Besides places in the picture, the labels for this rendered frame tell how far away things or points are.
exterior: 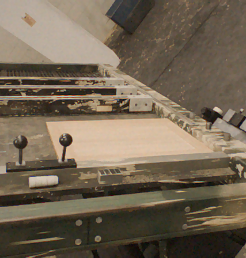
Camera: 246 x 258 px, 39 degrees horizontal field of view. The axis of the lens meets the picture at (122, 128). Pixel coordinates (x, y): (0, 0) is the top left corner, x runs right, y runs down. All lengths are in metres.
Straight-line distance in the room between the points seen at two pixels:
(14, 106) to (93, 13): 4.91
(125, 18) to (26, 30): 1.48
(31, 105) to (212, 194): 1.00
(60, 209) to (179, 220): 0.31
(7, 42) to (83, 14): 1.40
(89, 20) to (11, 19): 1.87
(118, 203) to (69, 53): 4.35
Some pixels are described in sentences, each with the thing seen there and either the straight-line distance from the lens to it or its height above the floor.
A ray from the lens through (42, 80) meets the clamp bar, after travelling 2.14.
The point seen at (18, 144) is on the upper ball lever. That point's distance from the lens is 0.95.
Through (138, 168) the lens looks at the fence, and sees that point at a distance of 1.10.
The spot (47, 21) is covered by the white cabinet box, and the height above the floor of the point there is 1.16.
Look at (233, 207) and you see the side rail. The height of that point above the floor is 1.01.
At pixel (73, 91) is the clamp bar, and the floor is 1.22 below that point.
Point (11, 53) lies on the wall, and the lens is 6.55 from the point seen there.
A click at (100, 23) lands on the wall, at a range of 6.51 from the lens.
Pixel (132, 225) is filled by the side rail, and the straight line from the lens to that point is 0.89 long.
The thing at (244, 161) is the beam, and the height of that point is 0.90.
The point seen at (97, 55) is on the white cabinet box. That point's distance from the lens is 5.16.
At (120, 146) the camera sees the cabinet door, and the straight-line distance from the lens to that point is 1.28.
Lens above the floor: 1.75
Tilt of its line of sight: 26 degrees down
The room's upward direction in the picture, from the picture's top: 57 degrees counter-clockwise
